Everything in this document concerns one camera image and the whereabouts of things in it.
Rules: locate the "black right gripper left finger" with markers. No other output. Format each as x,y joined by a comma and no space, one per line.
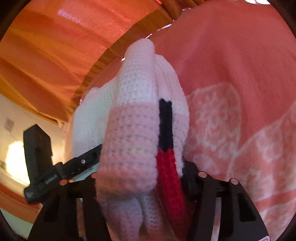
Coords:
57,219

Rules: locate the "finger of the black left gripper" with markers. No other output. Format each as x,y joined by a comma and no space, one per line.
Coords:
82,163

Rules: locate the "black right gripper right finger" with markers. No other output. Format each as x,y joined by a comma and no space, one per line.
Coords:
239,218

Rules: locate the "white knitted striped sweater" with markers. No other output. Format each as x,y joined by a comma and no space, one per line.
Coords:
141,119

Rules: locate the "pink orange curtain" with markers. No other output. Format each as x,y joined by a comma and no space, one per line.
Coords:
51,50

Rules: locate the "pink patterned bed sheet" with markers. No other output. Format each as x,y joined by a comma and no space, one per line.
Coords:
235,62

